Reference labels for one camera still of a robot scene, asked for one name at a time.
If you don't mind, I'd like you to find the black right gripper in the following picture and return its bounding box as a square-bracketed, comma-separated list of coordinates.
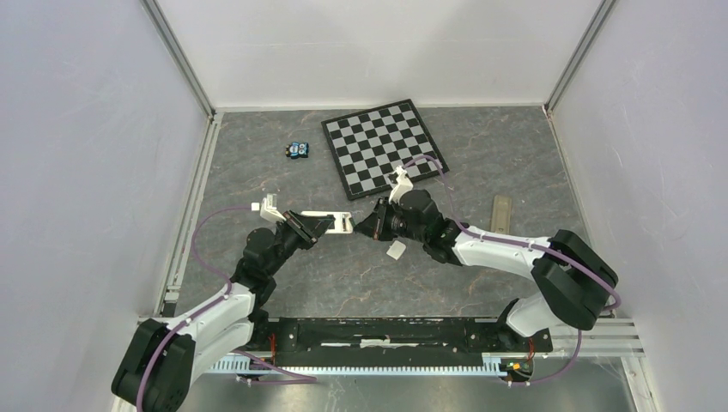
[354, 197, 427, 244]

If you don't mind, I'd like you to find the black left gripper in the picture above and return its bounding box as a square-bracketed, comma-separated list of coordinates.
[266, 208, 334, 276]

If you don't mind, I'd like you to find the white remote control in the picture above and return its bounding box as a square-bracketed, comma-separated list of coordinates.
[301, 210, 354, 234]

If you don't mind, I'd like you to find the white battery cover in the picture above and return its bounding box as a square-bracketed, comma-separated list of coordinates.
[386, 240, 407, 260]

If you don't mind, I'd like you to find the beige remote control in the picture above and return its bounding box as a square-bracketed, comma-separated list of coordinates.
[490, 195, 513, 234]

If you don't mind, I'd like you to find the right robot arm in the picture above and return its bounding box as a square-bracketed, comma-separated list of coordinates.
[354, 190, 621, 350]

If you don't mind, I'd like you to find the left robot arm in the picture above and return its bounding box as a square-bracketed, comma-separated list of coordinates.
[111, 211, 354, 411]

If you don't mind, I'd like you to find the small blue owl toy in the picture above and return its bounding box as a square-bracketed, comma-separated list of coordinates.
[285, 142, 310, 159]

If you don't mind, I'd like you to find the black white checkerboard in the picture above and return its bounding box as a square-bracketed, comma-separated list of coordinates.
[321, 99, 449, 201]

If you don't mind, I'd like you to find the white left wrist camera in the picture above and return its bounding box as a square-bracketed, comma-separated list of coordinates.
[251, 193, 286, 223]

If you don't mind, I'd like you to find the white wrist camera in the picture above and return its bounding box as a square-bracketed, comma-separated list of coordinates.
[388, 165, 414, 204]
[251, 193, 286, 223]

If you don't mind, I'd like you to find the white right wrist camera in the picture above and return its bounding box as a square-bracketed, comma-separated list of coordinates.
[388, 165, 414, 204]

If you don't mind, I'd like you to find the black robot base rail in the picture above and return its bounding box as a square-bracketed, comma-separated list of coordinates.
[244, 317, 554, 367]

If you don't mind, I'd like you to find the white cable duct strip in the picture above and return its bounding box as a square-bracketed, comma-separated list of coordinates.
[206, 354, 532, 379]

